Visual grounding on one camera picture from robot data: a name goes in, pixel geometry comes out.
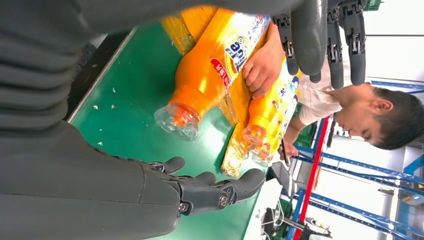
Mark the yellow taped cardboard sheet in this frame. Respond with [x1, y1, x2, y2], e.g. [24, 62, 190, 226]
[160, 4, 269, 179]

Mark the person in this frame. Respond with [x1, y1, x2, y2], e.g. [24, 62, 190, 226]
[241, 23, 424, 161]

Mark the green table mat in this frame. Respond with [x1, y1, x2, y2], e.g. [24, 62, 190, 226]
[70, 20, 270, 240]

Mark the blue steel rack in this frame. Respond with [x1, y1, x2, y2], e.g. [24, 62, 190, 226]
[284, 79, 424, 240]

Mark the red steel post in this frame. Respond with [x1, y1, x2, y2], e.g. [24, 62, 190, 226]
[292, 115, 332, 240]

